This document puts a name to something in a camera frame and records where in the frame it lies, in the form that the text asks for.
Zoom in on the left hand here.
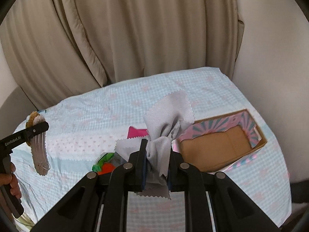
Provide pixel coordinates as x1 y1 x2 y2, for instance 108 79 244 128
0 162 21 200

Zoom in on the magenta soft pouch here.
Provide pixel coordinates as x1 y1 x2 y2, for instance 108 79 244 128
127 126 148 139

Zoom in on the cardboard box with pink lining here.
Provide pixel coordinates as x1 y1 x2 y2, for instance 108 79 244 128
175 109 267 172

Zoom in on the blue checked bed sheet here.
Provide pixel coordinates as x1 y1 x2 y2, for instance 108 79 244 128
12 67 292 226

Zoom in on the brown and white sock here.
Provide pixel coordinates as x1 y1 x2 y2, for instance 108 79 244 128
25 111 50 176

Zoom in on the beige curtain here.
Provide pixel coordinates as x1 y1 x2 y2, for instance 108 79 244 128
1 0 244 109

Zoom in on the orange fluffy pompom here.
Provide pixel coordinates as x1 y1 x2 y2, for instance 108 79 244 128
97 162 116 175

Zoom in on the grey microfibre cloth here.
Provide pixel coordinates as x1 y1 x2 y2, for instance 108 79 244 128
135 96 196 200
115 137 142 161

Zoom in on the green wet wipes packet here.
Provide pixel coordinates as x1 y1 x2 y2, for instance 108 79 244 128
92 152 114 173

